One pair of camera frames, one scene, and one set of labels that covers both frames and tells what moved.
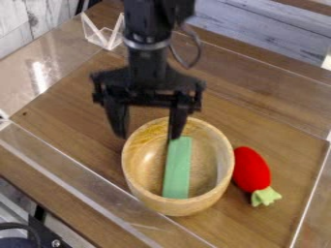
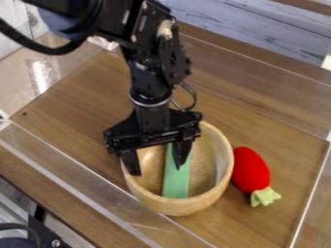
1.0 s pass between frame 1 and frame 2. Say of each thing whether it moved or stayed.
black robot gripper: moved
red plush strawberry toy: stayed
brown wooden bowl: stayed
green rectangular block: stayed
